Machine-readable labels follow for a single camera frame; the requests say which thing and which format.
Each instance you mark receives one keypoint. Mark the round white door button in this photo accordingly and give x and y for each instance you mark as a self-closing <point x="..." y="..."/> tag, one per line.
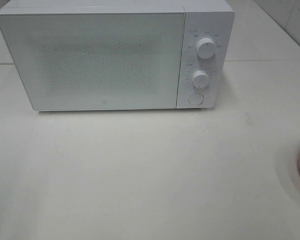
<point x="196" y="99"/>

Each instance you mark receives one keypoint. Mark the white dial knob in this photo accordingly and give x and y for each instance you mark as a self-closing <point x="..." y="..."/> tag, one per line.
<point x="206" y="47"/>
<point x="200" y="79"/>

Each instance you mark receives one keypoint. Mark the white microwave door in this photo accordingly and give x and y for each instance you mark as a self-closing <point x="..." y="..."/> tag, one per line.
<point x="70" y="62"/>

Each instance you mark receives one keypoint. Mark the white microwave oven body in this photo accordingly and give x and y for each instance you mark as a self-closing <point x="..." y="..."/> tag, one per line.
<point x="213" y="18"/>

